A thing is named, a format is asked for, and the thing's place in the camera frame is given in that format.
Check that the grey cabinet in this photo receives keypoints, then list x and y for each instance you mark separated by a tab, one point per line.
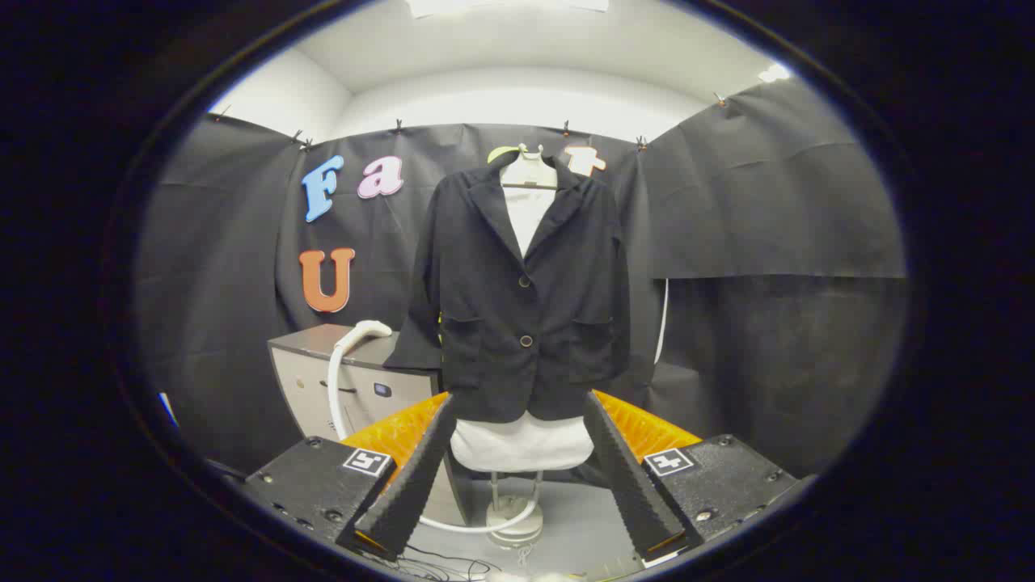
311	388

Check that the black jacket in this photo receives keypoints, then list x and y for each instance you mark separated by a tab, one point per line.
485	323

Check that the white mannequin stand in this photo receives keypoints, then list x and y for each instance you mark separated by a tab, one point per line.
511	517

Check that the black backdrop cloth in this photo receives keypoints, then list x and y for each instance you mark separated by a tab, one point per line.
768	202

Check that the white mannequin torso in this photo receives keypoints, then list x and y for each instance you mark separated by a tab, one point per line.
521	446

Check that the white clothes hanger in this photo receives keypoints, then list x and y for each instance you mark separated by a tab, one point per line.
530	171

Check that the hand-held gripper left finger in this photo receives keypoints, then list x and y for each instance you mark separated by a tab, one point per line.
412	477

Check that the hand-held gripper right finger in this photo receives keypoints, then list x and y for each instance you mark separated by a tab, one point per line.
627	477

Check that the white garment steamer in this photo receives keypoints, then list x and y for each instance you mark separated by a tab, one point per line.
362	330

